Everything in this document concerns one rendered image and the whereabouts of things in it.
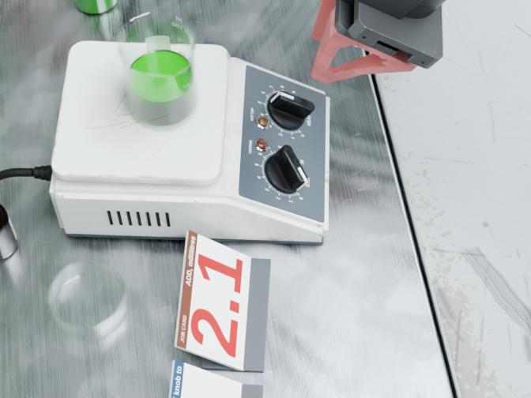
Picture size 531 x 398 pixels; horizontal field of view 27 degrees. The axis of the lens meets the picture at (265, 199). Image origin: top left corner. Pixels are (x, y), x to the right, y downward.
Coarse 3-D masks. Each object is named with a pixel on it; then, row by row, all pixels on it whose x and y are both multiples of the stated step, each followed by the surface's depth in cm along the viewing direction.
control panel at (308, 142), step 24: (264, 72) 85; (264, 96) 84; (312, 96) 86; (312, 120) 85; (288, 144) 83; (312, 144) 84; (240, 168) 79; (264, 168) 81; (312, 168) 83; (240, 192) 78; (264, 192) 80; (312, 192) 82; (312, 216) 81
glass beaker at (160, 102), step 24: (144, 24) 75; (168, 24) 76; (120, 48) 74; (144, 48) 77; (168, 48) 78; (192, 48) 74; (144, 72) 72; (192, 72) 75; (144, 96) 75; (168, 96) 75; (192, 96) 77; (144, 120) 78; (168, 120) 77
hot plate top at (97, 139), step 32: (96, 64) 81; (224, 64) 81; (64, 96) 80; (96, 96) 80; (224, 96) 80; (64, 128) 79; (96, 128) 79; (128, 128) 79; (192, 128) 79; (224, 128) 79; (64, 160) 77; (96, 160) 77; (128, 160) 77; (160, 160) 77; (192, 160) 77
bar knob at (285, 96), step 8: (272, 96) 84; (280, 96) 82; (288, 96) 82; (296, 96) 83; (272, 104) 83; (280, 104) 83; (288, 104) 83; (296, 104) 83; (304, 104) 83; (312, 104) 83; (272, 112) 83; (280, 112) 83; (288, 112) 83; (296, 112) 83; (304, 112) 83; (280, 120) 83; (288, 120) 83; (296, 120) 84; (304, 120) 84; (288, 128) 83; (296, 128) 84
